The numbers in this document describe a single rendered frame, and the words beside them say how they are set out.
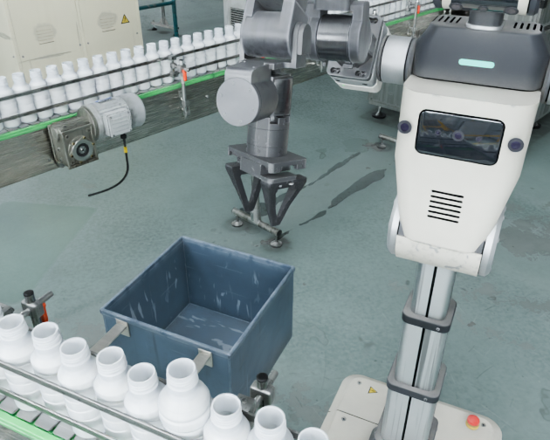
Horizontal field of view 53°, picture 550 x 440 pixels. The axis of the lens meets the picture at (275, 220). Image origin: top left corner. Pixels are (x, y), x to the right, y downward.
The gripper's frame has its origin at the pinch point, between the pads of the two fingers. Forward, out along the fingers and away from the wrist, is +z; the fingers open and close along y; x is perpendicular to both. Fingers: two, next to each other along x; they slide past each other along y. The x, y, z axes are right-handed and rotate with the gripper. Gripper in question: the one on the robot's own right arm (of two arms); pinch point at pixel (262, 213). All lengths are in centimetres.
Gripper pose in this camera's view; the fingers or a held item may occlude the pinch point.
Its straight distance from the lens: 80.1
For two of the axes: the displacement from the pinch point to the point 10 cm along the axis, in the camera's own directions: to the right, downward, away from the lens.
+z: -0.8, 9.3, 3.7
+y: 6.2, 3.3, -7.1
